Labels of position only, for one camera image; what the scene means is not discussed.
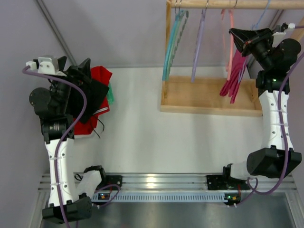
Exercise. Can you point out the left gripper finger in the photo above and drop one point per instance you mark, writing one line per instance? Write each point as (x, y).
(61, 63)
(81, 72)

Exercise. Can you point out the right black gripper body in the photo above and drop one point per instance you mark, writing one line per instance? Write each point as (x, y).
(257, 40)

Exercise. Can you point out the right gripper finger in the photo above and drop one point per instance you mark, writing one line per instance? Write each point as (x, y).
(244, 46)
(245, 35)

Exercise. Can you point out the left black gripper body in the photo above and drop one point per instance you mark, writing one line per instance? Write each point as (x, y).
(71, 75)

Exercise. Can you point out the red trousers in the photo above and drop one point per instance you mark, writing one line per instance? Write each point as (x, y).
(99, 78)

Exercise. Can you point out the black trousers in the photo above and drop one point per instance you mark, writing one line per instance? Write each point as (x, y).
(92, 95)

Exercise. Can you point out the green white trousers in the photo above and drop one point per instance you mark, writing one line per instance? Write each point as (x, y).
(110, 95)

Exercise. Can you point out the lilac hanger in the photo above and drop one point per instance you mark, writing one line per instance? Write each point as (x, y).
(199, 41)

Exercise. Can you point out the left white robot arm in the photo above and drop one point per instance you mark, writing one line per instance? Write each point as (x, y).
(68, 202)

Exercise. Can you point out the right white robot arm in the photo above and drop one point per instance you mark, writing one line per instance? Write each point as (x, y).
(276, 158)

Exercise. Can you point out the magenta trousers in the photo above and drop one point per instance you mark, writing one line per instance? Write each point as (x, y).
(231, 86)

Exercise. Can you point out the green hanger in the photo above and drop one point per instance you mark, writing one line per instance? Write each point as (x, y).
(177, 42)

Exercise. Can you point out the aluminium corner profile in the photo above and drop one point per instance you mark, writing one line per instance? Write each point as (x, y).
(56, 32)

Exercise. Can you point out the white plastic basket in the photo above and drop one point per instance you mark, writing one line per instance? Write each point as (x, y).
(84, 136)

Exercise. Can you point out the wooden clothes rack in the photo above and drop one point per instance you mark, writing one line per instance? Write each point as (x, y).
(180, 95)

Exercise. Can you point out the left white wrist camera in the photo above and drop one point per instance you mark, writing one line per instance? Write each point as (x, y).
(44, 65)

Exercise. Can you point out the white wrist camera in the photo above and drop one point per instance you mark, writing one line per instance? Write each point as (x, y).
(280, 30)
(44, 65)

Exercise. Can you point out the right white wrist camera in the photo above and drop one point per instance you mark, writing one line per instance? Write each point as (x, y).
(280, 30)

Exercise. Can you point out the grey cable duct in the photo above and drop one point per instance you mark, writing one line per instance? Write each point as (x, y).
(159, 197)

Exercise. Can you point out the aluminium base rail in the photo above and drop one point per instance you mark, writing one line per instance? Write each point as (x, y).
(177, 181)

